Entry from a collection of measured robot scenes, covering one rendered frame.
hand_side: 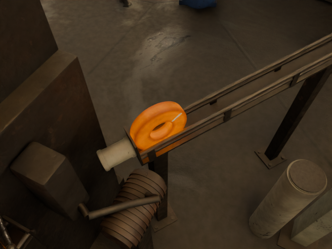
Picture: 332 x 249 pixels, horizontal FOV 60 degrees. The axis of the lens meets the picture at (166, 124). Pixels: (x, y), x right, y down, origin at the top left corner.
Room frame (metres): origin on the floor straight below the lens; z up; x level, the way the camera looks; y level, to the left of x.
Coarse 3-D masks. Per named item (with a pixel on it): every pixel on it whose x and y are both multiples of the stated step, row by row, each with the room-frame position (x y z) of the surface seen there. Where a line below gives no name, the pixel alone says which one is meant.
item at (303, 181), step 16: (304, 160) 0.44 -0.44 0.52; (288, 176) 0.39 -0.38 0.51; (304, 176) 0.38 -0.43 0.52; (320, 176) 0.38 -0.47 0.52; (272, 192) 0.40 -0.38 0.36; (288, 192) 0.35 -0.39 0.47; (304, 192) 0.33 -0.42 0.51; (320, 192) 0.33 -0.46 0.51; (256, 208) 0.42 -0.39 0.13; (272, 208) 0.36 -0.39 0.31; (288, 208) 0.33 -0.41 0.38; (256, 224) 0.36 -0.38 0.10; (272, 224) 0.33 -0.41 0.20
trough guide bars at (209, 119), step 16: (304, 48) 0.71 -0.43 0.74; (272, 64) 0.66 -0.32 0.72; (320, 64) 0.67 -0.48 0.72; (240, 80) 0.60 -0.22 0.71; (288, 80) 0.61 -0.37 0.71; (208, 96) 0.55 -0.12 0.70; (256, 96) 0.55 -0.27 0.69; (224, 112) 0.49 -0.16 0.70; (192, 128) 0.45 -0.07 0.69; (160, 144) 0.40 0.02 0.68
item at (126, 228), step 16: (144, 176) 0.38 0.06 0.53; (160, 176) 0.39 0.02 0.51; (128, 192) 0.33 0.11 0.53; (144, 192) 0.33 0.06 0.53; (160, 192) 0.34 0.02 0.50; (128, 208) 0.28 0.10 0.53; (144, 208) 0.28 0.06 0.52; (112, 224) 0.23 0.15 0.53; (128, 224) 0.23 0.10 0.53; (144, 224) 0.25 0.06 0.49; (112, 240) 0.21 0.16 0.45; (128, 240) 0.20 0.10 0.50; (144, 240) 0.24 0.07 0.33
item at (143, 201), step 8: (136, 200) 0.29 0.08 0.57; (144, 200) 0.29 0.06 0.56; (152, 200) 0.29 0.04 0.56; (160, 200) 0.30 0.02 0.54; (80, 208) 0.25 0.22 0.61; (104, 208) 0.26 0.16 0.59; (112, 208) 0.26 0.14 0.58; (120, 208) 0.26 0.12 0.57; (88, 216) 0.23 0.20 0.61; (96, 216) 0.23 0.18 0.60
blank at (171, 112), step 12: (156, 108) 0.44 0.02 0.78; (168, 108) 0.44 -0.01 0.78; (180, 108) 0.46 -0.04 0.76; (144, 120) 0.41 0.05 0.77; (156, 120) 0.42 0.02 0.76; (168, 120) 0.43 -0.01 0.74; (180, 120) 0.45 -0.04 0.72; (132, 132) 0.40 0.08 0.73; (144, 132) 0.40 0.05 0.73; (156, 132) 0.44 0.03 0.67; (168, 132) 0.44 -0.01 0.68; (144, 144) 0.40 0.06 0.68
